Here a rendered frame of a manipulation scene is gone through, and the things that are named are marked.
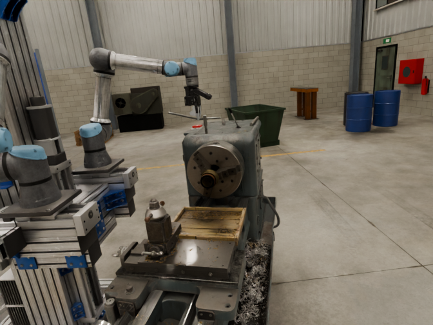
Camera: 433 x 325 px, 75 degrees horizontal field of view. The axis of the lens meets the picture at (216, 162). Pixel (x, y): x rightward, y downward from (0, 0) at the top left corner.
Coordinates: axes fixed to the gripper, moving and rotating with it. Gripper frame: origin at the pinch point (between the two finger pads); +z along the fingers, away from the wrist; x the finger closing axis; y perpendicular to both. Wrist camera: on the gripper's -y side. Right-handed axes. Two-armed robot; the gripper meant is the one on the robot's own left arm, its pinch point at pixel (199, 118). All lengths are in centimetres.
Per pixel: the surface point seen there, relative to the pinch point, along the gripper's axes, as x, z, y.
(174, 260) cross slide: 87, 38, -11
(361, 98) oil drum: -570, 56, -230
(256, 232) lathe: 8, 74, -32
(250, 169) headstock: 8.2, 30.9, -30.8
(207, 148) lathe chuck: 23.7, 13.4, -9.6
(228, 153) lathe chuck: 23.7, 16.2, -21.1
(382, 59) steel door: -975, -30, -389
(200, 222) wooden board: 44, 47, -8
